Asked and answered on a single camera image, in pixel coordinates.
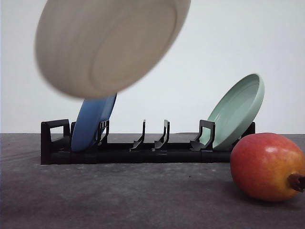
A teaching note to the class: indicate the white plate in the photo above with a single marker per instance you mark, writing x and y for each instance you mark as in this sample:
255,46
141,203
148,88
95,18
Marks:
91,49

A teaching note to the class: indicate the red pomegranate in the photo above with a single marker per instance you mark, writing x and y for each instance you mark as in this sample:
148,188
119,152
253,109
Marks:
267,167

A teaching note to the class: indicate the blue plate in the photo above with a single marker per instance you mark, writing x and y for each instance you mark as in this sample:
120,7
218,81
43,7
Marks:
91,114

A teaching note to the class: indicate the light green plate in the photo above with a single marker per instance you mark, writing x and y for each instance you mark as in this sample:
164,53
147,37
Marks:
235,113

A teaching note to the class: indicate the black dish rack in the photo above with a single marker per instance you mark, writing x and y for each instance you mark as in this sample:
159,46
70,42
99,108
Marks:
56,146

